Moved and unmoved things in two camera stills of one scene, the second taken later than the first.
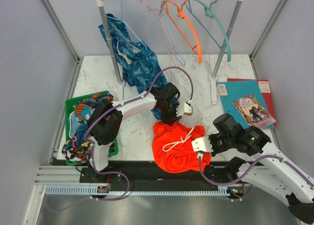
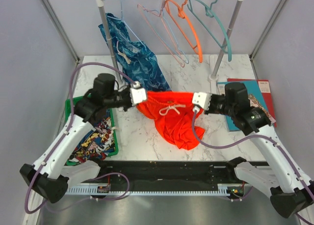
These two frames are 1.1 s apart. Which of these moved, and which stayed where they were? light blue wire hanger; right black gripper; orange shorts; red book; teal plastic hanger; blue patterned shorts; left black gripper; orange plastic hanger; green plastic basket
Moved: orange shorts; right black gripper; left black gripper
Stayed: orange plastic hanger; teal plastic hanger; green plastic basket; red book; blue patterned shorts; light blue wire hanger
